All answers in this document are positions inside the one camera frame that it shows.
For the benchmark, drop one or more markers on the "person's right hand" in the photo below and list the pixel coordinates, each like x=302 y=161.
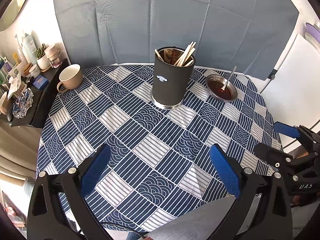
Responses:
x=301 y=200

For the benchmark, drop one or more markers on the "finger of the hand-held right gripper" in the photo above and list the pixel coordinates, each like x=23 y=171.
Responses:
x=286 y=129
x=271 y=153

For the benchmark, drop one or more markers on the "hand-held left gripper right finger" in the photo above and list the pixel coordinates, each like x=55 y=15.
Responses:
x=225 y=172

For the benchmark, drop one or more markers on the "pink glass jar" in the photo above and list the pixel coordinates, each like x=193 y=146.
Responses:
x=55 y=58

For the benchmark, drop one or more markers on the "white clip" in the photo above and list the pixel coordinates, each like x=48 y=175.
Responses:
x=273 y=74

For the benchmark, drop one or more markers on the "small potted plant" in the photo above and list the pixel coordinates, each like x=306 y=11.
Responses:
x=43 y=60

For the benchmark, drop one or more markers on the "blue-grey padded panel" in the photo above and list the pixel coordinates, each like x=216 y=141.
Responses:
x=175 y=17

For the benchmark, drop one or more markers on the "white panel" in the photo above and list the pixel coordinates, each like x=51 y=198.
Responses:
x=295 y=67

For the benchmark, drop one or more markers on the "beige ceramic mug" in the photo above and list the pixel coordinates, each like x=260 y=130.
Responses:
x=71 y=78

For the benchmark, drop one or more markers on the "metal sauce bowl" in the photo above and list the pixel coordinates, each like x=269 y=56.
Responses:
x=210 y=78

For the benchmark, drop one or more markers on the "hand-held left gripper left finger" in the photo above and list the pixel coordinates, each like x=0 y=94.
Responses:
x=96 y=167

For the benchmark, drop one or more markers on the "purple basket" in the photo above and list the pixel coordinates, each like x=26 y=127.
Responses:
x=313 y=32

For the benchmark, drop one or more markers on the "blue white patterned tablecloth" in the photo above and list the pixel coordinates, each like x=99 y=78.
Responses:
x=150 y=130

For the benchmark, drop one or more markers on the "small blue box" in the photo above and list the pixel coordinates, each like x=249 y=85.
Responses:
x=40 y=82

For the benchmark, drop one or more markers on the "grey cloth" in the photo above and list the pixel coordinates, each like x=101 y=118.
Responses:
x=190 y=220

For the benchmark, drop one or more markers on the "metal spoon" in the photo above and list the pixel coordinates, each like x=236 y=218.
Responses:
x=231 y=76

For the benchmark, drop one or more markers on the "oval wall mirror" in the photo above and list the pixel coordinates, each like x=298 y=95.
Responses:
x=12 y=10

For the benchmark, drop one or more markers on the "red chili sauce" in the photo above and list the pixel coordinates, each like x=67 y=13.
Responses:
x=217 y=90

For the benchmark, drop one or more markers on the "white lotion bottle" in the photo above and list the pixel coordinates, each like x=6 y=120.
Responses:
x=29 y=48

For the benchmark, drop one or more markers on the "group of wooden chopsticks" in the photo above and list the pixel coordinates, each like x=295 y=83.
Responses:
x=186 y=52

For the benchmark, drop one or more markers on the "person's leg in jeans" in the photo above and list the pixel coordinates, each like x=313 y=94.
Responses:
x=136 y=236

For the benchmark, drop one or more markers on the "black utensil holder cup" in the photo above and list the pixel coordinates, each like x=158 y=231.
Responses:
x=170 y=87

